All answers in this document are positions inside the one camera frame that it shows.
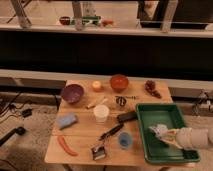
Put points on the green plastic tray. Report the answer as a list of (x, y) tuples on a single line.
[(156, 151)]

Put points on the black rectangular block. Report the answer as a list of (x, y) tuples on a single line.
[(124, 117)]

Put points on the red chili pepper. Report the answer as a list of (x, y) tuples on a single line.
[(65, 147)]

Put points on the blue cup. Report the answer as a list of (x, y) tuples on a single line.
[(125, 140)]

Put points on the orange bowl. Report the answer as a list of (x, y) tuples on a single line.
[(119, 82)]

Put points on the black metal keys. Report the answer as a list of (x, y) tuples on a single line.
[(122, 100)]

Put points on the black binder clip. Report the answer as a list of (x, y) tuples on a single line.
[(98, 152)]

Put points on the wooden handled utensil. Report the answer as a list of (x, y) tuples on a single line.
[(97, 102)]

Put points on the white plastic cup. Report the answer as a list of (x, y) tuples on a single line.
[(101, 113)]

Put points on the patterned towel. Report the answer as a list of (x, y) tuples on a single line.
[(165, 135)]

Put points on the dark red background bowl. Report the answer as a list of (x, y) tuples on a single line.
[(64, 20)]

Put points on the black background box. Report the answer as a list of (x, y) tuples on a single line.
[(189, 14)]

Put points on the purple bowl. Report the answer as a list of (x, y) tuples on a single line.
[(72, 93)]

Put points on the green background toy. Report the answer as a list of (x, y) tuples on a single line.
[(91, 20)]

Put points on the small orange fruit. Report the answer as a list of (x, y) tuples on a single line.
[(97, 86)]

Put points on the blue sponge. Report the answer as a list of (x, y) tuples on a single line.
[(66, 120)]

